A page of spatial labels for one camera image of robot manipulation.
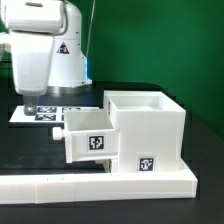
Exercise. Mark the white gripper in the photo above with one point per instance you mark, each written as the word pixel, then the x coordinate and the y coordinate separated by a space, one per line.
pixel 32 26

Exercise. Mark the white drawer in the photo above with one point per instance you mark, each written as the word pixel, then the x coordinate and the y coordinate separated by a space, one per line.
pixel 89 135
pixel 106 165

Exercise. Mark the white drawer cabinet box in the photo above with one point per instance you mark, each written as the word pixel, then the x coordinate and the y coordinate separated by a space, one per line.
pixel 151 127

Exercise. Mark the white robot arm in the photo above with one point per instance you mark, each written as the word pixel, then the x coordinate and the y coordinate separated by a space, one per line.
pixel 68 70

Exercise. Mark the white marker tag plate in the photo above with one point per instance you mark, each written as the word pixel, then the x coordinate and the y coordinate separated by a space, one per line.
pixel 45 114

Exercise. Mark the white L-shaped fence wall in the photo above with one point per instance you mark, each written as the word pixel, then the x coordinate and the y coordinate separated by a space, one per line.
pixel 50 188

